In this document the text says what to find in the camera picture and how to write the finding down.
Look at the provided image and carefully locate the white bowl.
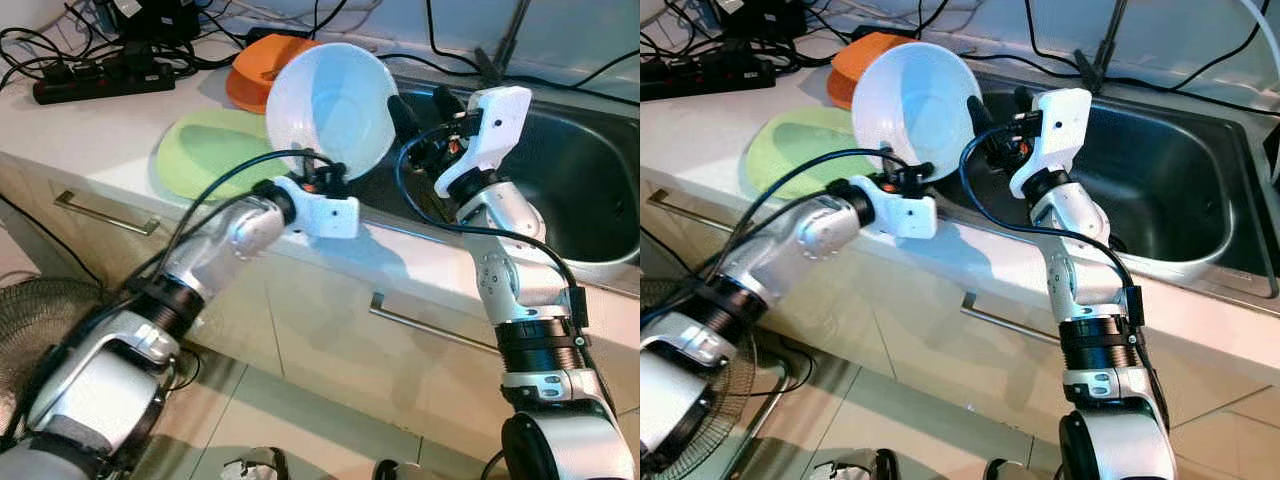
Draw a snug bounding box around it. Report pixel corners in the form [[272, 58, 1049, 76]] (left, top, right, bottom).
[[851, 41, 984, 184], [265, 41, 397, 184]]

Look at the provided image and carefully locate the cream kitchen base cabinet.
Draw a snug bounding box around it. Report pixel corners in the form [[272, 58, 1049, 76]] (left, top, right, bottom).
[[640, 165, 1280, 443], [0, 155, 641, 453]]

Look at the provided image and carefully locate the stainless steel kitchen sink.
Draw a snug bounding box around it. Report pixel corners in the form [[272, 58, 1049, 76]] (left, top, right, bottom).
[[934, 63, 1280, 303], [344, 58, 641, 298]]

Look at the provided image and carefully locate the dark metal faucet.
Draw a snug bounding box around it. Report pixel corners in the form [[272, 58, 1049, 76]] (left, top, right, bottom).
[[1074, 0, 1137, 97], [474, 0, 537, 90]]

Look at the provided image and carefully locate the green plate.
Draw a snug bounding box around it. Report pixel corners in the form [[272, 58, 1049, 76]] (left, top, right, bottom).
[[744, 104, 877, 200], [154, 107, 292, 202]]

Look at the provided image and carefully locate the orange bowl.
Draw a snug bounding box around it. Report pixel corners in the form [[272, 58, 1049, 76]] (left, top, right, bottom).
[[826, 31, 912, 110], [224, 34, 322, 115]]

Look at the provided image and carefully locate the black power strip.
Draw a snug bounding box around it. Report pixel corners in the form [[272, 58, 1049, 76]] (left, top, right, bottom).
[[640, 54, 777, 102], [31, 54, 177, 107]]

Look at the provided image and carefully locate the black power adapter box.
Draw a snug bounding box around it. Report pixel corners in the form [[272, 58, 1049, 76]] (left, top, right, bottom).
[[104, 0, 202, 47], [699, 0, 802, 42]]

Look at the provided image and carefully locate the black floor fan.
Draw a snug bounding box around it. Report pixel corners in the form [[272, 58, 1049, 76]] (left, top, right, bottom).
[[640, 279, 793, 480], [0, 277, 133, 443]]

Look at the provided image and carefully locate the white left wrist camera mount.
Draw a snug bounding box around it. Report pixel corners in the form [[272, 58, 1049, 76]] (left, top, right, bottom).
[[864, 174, 940, 242], [274, 174, 362, 242]]

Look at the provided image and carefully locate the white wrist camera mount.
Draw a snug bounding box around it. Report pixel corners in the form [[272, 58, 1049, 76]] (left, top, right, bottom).
[[434, 86, 534, 199], [864, 174, 940, 242], [274, 174, 362, 242], [1009, 87, 1094, 199]]

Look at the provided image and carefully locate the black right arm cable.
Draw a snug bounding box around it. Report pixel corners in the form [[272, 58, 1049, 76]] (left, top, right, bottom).
[[957, 119, 1147, 333], [394, 117, 593, 333]]

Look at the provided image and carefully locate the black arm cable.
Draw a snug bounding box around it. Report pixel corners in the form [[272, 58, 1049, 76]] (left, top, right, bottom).
[[957, 119, 1147, 333], [98, 147, 337, 303], [394, 117, 593, 333], [740, 147, 899, 263]]

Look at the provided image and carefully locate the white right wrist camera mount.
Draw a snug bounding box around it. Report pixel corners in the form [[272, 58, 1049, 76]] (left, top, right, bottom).
[[1009, 87, 1094, 199], [434, 86, 534, 199]]

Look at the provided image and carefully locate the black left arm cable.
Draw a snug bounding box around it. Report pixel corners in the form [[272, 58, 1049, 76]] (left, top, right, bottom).
[[98, 147, 337, 303], [740, 147, 899, 263]]

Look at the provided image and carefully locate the silver bar drawer handle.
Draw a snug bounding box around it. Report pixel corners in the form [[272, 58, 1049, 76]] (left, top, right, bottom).
[[52, 189, 162, 238], [369, 291, 502, 354], [644, 189, 747, 234], [959, 291, 1067, 347]]

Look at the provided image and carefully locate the white hose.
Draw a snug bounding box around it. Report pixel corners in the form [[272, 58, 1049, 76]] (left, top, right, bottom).
[[1239, 0, 1280, 73]]

